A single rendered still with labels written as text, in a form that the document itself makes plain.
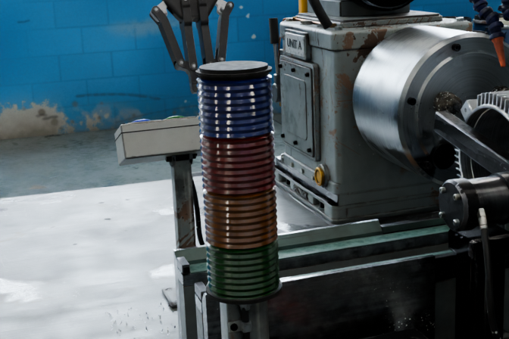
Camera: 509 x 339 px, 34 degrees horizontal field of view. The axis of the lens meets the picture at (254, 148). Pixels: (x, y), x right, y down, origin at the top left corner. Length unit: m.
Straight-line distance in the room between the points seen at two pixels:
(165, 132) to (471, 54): 0.50
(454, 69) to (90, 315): 0.66
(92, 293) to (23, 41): 5.20
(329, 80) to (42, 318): 0.65
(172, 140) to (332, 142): 0.44
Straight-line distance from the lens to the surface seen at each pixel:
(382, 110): 1.36
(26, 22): 6.45
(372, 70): 1.42
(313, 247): 1.13
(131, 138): 1.18
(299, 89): 1.63
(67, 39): 6.47
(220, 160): 0.65
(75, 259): 1.49
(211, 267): 0.69
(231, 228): 0.66
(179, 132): 1.19
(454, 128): 1.16
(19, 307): 1.32
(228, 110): 0.64
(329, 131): 1.55
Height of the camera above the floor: 1.31
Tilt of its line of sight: 13 degrees down
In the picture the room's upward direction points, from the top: 2 degrees counter-clockwise
